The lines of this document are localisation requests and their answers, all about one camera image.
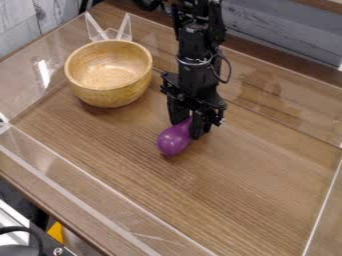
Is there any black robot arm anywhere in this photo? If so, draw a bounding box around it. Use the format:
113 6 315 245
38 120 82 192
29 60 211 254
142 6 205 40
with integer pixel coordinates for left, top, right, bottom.
133 0 231 140

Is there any clear acrylic tray wall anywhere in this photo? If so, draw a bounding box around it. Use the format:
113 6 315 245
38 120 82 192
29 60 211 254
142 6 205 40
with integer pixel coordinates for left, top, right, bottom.
0 17 342 256

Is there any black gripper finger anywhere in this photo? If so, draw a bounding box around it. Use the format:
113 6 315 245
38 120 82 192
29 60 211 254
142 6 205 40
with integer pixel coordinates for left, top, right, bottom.
189 110 212 140
166 97 189 125

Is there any brown wooden bowl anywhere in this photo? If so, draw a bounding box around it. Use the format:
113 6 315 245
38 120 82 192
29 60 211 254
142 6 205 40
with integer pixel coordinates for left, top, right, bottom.
64 40 152 108

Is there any black cable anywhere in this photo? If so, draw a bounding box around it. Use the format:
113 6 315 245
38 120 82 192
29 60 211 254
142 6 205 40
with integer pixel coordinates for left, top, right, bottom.
0 226 44 256

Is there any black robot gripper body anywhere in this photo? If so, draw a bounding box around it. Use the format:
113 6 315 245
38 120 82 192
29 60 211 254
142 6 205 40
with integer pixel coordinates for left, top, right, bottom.
160 56 228 126

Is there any black device with yellow sticker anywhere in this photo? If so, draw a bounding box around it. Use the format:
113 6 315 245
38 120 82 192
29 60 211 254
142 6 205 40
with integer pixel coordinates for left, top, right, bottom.
25 219 81 256

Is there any purple toy eggplant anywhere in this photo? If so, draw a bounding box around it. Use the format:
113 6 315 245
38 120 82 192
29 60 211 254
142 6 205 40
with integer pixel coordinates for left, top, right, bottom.
156 118 192 156

